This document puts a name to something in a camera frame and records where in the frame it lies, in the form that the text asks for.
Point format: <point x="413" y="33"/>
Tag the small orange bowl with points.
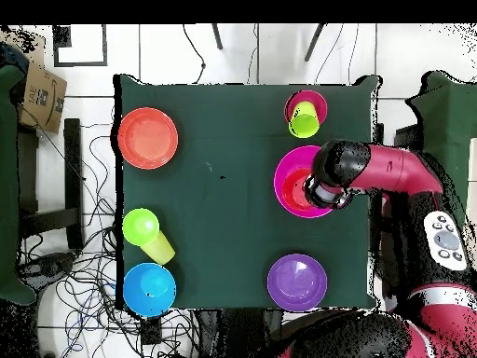
<point x="292" y="190"/>

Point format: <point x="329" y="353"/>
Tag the large magenta bowl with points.
<point x="294" y="156"/>

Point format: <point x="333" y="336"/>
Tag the yellow cup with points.
<point x="160" y="250"/>

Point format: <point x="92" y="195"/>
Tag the lime green cup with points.
<point x="303" y="123"/>

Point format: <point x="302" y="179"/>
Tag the large orange bowl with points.
<point x="148" y="138"/>

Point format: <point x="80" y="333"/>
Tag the small crimson pink bowl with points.
<point x="322" y="104"/>

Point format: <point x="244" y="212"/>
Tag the blue bowl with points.
<point x="149" y="290"/>

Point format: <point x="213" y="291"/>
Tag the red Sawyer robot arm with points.
<point x="395" y="167"/>

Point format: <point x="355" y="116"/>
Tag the dark green tablecloth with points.
<point x="223" y="130"/>

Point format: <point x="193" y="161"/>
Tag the small green bowl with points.
<point x="141" y="226"/>

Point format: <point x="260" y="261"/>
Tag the purple bowl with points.
<point x="297" y="282"/>

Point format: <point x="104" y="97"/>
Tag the black robot column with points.
<point x="242" y="335"/>

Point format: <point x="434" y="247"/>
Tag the black power strip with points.
<point x="151" y="332"/>

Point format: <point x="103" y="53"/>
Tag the black tripod leg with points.
<point x="217" y="37"/>
<point x="314" y="43"/>

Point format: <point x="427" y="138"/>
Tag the cardboard box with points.
<point x="43" y="97"/>

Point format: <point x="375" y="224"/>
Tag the green cloth side table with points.
<point x="447" y="112"/>
<point x="7" y="186"/>

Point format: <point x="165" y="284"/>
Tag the white box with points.
<point x="473" y="167"/>

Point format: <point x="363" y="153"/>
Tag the blue object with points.
<point x="13" y="57"/>

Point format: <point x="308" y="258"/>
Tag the black chair frame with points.
<point x="72" y="167"/>

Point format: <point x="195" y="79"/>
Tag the dark grey pedestal leg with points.
<point x="48" y="263"/>

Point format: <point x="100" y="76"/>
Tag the black square floor frame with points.
<point x="80" y="64"/>

